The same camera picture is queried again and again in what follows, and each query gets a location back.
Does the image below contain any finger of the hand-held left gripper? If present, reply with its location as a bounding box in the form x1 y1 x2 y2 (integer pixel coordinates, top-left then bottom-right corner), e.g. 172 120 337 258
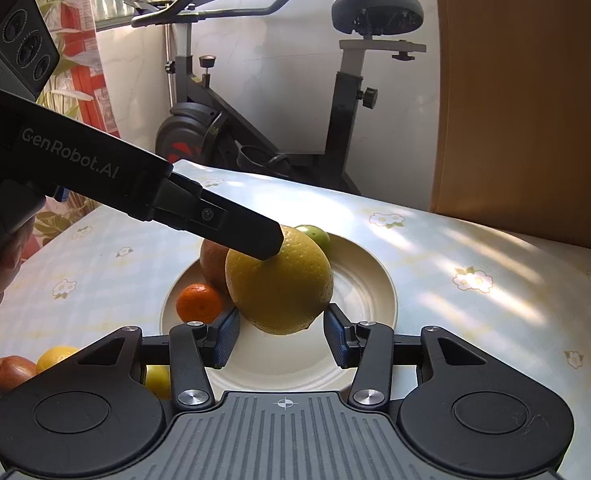
154 171 283 261

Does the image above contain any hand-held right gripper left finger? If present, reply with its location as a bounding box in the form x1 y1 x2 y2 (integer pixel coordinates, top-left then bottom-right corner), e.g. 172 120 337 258
76 306 241 409

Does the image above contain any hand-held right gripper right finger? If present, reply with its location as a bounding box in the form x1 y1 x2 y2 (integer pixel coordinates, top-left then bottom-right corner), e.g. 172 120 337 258
323 304 489 407

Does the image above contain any reddish brown apple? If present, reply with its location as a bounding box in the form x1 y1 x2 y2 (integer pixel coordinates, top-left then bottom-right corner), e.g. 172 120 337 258
199 238 234 301

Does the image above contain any small mandarin orange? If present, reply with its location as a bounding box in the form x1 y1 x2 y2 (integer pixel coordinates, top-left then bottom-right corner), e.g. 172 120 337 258
176 283 226 325

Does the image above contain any cream round plate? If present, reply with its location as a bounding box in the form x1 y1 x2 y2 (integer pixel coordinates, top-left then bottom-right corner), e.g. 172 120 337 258
160 232 399 396

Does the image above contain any yellow lemon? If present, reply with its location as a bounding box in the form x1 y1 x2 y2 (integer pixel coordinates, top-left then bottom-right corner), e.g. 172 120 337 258
144 364 172 401
224 225 334 337
36 345 81 375

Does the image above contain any green lime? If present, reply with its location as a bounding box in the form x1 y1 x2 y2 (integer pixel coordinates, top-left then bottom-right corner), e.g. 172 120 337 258
294 225 331 253

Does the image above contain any brown kiwi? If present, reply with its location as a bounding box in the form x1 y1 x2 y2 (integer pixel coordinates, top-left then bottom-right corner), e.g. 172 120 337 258
0 355 37 395

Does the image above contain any plant printed curtain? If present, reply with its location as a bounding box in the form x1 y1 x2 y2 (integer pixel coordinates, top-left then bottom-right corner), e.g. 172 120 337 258
3 0 121 261

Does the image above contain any black exercise bike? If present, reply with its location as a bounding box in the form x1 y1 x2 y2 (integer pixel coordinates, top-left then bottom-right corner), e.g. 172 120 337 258
130 0 426 196

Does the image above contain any wooden door panel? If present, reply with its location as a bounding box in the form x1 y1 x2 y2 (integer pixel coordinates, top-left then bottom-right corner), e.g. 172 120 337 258
428 0 591 256

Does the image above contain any metal hose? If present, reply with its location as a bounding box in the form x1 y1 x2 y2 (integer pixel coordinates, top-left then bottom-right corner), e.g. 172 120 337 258
164 0 175 111

